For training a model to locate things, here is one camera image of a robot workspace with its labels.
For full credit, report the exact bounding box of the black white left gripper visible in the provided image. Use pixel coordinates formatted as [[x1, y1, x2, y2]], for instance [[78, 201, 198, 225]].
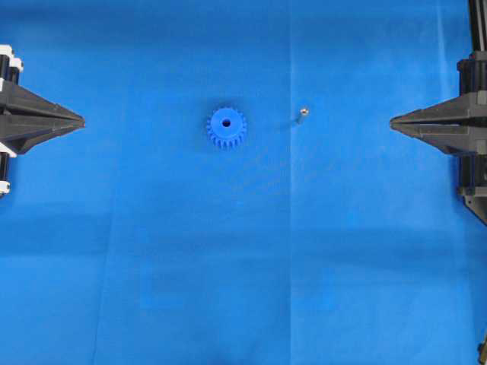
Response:
[[1, 44, 85, 197]]

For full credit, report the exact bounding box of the blue cloth mat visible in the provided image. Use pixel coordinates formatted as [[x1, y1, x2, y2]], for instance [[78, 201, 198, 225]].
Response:
[[1, 1, 486, 364]]

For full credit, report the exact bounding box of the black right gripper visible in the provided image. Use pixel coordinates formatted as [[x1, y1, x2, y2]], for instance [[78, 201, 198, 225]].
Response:
[[390, 51, 486, 224]]

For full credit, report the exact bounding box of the small blue plastic gear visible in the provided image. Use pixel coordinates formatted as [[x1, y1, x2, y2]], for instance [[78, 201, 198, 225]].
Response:
[[206, 106, 247, 150]]

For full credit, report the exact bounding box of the black aluminium frame post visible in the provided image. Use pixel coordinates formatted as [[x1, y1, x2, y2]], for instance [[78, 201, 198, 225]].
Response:
[[468, 0, 487, 52]]

